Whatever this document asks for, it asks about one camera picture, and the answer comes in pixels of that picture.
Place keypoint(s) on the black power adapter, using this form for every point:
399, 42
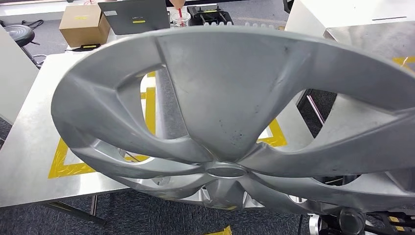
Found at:
87, 47

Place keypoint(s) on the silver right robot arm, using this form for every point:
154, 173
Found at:
313, 225

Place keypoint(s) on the yellow tape on steel table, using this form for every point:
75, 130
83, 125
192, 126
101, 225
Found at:
403, 60

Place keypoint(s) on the black office chair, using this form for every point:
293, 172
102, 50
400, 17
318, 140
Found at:
287, 6

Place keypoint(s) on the black round stool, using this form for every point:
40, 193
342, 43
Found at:
19, 34

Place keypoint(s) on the silver plastic wheel hubcap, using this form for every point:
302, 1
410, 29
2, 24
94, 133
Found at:
220, 97

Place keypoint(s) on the grey laptop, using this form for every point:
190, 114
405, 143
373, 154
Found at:
134, 16

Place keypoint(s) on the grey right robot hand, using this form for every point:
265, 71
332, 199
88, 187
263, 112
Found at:
351, 222

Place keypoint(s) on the stainless steel workbench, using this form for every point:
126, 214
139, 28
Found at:
29, 146

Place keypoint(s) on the black camera bracket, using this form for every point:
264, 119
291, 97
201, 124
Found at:
385, 227

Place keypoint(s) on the black case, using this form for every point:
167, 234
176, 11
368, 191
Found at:
209, 14

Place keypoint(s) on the person's hand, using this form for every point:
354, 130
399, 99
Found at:
177, 3

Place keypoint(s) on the white panel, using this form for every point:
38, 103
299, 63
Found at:
14, 74

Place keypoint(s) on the brown cardboard box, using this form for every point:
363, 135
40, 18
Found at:
84, 26

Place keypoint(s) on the plastic cup with red straw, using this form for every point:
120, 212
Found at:
89, 2
181, 19

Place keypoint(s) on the narrow steel table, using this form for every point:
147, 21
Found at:
112, 37

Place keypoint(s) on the steel tube frame table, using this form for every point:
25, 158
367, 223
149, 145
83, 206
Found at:
373, 42

